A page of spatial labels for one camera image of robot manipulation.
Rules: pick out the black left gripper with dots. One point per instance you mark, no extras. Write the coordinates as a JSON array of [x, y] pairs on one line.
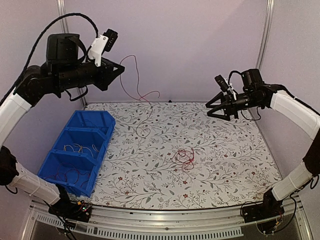
[[107, 75]]

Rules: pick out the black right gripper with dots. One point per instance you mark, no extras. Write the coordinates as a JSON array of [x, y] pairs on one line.
[[230, 106]]

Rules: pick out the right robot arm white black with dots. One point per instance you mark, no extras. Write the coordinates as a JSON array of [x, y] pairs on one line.
[[300, 135]]

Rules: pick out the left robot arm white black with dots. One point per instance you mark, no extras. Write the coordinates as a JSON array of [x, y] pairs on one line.
[[34, 135]]

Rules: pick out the floral patterned table mat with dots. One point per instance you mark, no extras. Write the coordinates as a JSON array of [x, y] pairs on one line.
[[167, 156]]

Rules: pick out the blue plastic divided bin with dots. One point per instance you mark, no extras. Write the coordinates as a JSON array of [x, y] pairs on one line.
[[75, 159]]

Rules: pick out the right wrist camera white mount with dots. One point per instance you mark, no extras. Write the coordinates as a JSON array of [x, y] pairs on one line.
[[226, 87]]

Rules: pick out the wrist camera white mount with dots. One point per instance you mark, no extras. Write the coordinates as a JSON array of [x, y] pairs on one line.
[[103, 43], [226, 87]]

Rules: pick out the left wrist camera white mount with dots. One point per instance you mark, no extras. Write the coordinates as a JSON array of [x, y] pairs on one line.
[[103, 43]]

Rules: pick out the left aluminium frame post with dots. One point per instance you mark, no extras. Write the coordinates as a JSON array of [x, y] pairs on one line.
[[65, 29]]

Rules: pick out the aluminium frame post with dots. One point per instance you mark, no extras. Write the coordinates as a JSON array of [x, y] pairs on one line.
[[270, 4], [65, 29]]

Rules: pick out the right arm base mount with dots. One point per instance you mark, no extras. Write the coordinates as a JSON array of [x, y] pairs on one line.
[[267, 219]]

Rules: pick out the right aluminium frame post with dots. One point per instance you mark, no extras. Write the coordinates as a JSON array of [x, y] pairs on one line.
[[270, 4]]

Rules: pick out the front aluminium rail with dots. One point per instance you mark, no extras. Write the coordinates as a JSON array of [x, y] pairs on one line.
[[226, 223]]

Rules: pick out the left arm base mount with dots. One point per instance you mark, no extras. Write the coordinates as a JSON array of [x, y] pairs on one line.
[[73, 210]]

